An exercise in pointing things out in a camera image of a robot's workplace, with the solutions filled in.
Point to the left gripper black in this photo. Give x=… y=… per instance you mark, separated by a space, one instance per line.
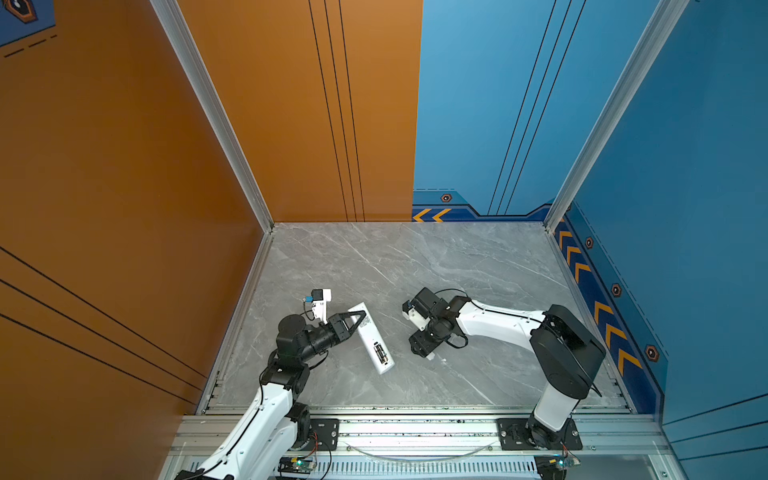
x=335 y=327

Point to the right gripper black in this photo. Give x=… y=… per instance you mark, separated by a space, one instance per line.
x=419 y=346

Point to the white remote control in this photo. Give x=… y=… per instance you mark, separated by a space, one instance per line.
x=373 y=342

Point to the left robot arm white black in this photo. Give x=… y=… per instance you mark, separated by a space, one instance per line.
x=275 y=422

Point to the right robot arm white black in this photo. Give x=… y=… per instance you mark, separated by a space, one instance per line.
x=569 y=355

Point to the green circuit board left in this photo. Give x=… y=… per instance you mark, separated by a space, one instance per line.
x=295 y=467

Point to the circuit board right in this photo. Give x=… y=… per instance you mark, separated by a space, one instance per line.
x=555 y=467

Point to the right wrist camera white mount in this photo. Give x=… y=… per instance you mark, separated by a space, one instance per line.
x=410 y=313

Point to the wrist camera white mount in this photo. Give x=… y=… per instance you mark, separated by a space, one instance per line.
x=318 y=300
x=410 y=313

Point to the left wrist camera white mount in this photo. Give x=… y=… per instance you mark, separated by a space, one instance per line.
x=318 y=300

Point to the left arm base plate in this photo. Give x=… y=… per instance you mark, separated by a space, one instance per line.
x=317 y=432

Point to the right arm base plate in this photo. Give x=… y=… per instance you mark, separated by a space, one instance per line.
x=517 y=434

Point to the aluminium rail frame front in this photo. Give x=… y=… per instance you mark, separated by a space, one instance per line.
x=450 y=443

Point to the left aluminium corner post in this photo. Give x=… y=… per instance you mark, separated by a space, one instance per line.
x=177 y=31

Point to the aluminium corner post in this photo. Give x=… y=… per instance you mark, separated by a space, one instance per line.
x=177 y=31
x=652 y=40

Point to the right aluminium corner post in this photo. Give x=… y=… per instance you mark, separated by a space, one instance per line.
x=652 y=40

